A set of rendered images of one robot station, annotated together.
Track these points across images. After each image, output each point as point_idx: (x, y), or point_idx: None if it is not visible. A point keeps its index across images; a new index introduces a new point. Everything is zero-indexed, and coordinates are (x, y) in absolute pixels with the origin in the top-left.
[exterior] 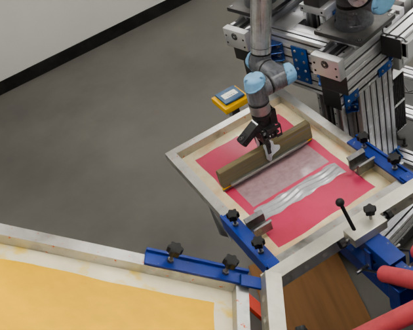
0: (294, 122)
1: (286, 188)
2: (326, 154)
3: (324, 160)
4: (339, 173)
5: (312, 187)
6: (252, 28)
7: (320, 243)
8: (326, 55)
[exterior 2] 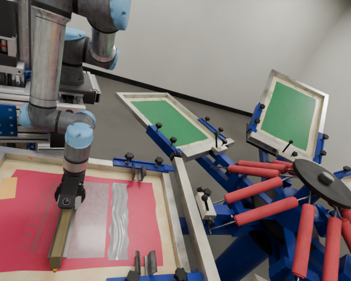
0: (44, 169)
1: (108, 221)
2: (100, 180)
3: (105, 184)
4: (126, 187)
5: (124, 207)
6: (44, 74)
7: (200, 234)
8: (69, 105)
